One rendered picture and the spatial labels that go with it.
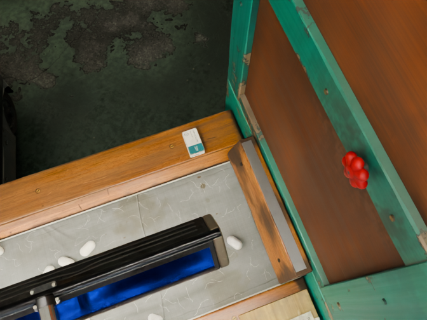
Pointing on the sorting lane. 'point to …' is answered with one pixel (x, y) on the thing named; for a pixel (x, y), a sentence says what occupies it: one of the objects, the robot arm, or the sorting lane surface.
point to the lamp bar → (123, 272)
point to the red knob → (356, 170)
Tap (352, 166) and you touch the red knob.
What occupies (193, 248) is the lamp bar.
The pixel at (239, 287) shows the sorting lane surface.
